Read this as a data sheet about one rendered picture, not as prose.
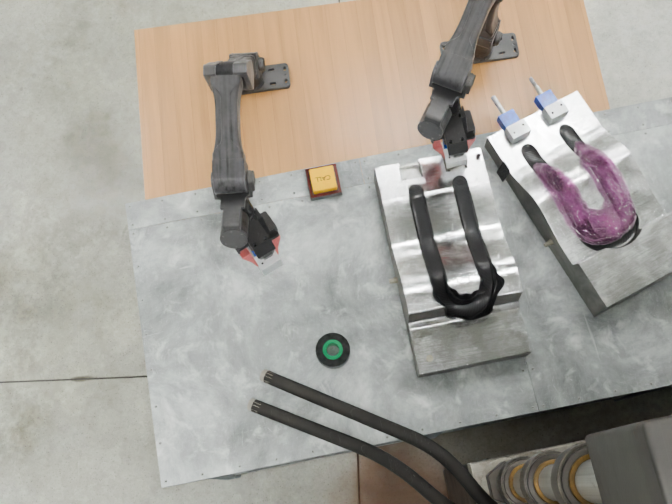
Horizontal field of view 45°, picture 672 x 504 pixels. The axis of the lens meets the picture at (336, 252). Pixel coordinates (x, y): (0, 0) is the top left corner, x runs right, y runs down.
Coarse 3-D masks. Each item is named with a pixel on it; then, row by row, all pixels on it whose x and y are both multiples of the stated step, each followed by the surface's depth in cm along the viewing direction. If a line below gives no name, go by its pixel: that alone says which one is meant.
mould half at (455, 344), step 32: (480, 160) 195; (384, 192) 194; (448, 192) 194; (480, 192) 193; (384, 224) 199; (448, 224) 192; (480, 224) 192; (416, 256) 189; (448, 256) 188; (512, 256) 185; (416, 288) 183; (512, 288) 182; (416, 320) 187; (448, 320) 188; (480, 320) 188; (512, 320) 187; (416, 352) 186; (448, 352) 186; (480, 352) 186; (512, 352) 185
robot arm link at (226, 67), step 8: (232, 56) 195; (240, 56) 194; (248, 56) 195; (256, 56) 198; (224, 64) 174; (232, 64) 174; (256, 64) 198; (216, 72) 174; (224, 72) 174; (232, 72) 173; (256, 72) 199
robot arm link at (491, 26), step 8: (496, 0) 178; (496, 8) 186; (488, 16) 188; (496, 16) 193; (488, 24) 191; (496, 24) 196; (488, 32) 195; (496, 32) 200; (480, 40) 199; (488, 40) 198; (488, 48) 201
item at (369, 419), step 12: (264, 372) 190; (276, 384) 188; (288, 384) 187; (300, 384) 187; (300, 396) 186; (312, 396) 184; (324, 396) 184; (336, 408) 182; (348, 408) 181; (360, 408) 182; (360, 420) 180; (372, 420) 179; (384, 420) 179; (384, 432) 178; (396, 432) 177; (408, 432) 176
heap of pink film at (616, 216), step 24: (576, 144) 198; (552, 168) 194; (600, 168) 191; (552, 192) 190; (576, 192) 189; (600, 192) 192; (624, 192) 191; (576, 216) 189; (600, 216) 190; (624, 216) 190; (600, 240) 188
